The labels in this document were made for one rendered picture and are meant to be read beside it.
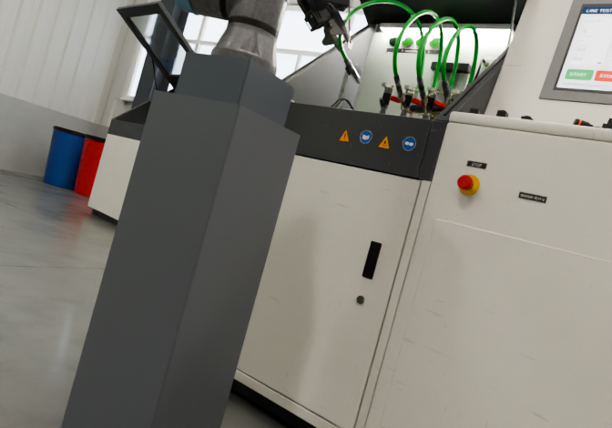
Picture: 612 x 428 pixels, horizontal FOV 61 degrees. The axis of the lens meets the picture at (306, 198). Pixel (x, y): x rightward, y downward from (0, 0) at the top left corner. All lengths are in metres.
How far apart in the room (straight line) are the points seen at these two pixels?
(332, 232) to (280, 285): 0.23
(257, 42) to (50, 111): 7.51
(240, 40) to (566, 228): 0.81
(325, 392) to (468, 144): 0.76
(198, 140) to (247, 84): 0.15
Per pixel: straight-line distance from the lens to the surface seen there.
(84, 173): 7.20
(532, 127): 1.34
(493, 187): 1.32
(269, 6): 1.19
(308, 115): 1.63
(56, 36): 8.58
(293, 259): 1.56
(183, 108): 1.11
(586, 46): 1.70
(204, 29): 8.08
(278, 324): 1.59
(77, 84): 8.79
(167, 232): 1.08
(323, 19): 1.79
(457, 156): 1.37
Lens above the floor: 0.65
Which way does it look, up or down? 1 degrees up
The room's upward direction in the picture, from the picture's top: 15 degrees clockwise
